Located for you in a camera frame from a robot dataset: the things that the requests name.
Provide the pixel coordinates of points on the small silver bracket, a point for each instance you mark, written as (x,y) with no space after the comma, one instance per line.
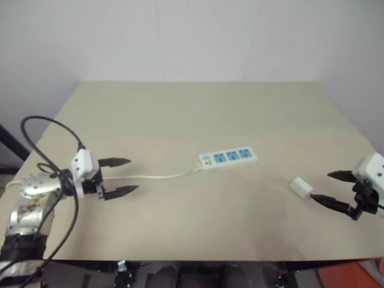
(121,266)

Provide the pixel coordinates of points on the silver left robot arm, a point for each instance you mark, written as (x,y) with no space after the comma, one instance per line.
(33,187)

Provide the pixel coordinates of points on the orange red box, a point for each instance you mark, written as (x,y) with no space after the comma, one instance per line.
(351,276)

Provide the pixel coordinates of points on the white plug adapter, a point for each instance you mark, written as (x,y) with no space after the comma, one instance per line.
(301,186)

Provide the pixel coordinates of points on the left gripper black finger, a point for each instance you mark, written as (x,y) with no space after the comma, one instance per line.
(120,192)
(115,162)

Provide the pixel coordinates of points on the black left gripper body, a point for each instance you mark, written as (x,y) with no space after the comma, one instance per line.
(90,187)

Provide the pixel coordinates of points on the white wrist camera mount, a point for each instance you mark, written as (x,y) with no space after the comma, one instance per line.
(81,163)
(372,168)

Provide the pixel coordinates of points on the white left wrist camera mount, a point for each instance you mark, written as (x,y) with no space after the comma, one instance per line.
(81,163)

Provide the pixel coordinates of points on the dark rounded shape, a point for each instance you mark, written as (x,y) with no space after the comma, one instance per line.
(165,277)

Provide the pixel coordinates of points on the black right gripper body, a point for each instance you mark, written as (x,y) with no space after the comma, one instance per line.
(364,200)

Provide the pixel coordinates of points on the white power strip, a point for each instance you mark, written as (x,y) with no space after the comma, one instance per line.
(228,157)

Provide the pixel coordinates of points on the black slanted post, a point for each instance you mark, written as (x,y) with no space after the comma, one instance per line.
(12,144)

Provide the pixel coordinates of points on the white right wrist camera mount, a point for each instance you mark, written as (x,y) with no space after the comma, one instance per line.
(372,168)

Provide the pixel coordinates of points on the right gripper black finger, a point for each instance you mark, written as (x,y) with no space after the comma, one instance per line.
(331,203)
(343,175)

